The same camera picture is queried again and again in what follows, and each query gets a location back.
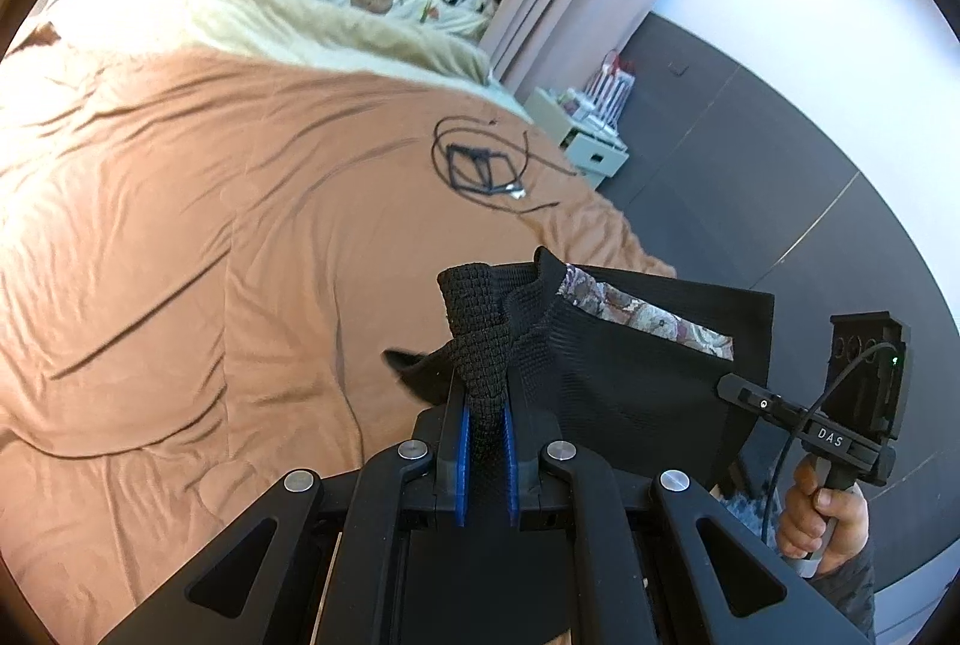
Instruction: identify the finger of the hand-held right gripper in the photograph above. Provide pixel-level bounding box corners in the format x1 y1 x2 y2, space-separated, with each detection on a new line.
716 373 818 443

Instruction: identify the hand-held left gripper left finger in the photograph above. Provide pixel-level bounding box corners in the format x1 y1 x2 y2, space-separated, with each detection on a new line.
97 390 470 645

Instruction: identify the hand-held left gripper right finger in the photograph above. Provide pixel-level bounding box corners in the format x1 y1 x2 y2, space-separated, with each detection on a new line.
504 390 871 645

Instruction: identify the black t-shirt with floral trim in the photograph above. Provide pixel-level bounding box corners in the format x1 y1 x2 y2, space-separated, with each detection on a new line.
382 247 775 541

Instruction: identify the person's right forearm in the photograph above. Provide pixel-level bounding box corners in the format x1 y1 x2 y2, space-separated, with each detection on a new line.
806 536 878 645

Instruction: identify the person's right hand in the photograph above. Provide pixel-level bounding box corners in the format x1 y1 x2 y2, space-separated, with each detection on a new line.
776 457 871 571

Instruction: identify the blue mottled rug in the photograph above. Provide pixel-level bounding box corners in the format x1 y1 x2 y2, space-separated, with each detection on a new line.
716 484 785 545

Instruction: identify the white nightstand with drawers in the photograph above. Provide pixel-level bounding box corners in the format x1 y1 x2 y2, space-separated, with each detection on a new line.
525 88 629 179

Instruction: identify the striped gift bag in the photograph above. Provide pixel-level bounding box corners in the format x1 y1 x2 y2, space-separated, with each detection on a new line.
585 52 637 121

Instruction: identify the orange blanket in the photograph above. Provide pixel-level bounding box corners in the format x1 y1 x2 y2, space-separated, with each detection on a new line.
0 22 676 645

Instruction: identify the cream duvet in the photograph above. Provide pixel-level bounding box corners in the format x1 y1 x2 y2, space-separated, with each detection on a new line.
37 0 492 83

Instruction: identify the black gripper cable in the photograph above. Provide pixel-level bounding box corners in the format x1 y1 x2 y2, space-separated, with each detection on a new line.
756 341 901 545

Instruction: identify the black rectangular frame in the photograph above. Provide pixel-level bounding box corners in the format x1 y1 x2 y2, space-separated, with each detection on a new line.
446 144 492 194
472 146 520 197

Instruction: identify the black cable and frame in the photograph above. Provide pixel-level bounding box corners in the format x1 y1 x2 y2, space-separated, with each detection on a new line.
430 116 578 218

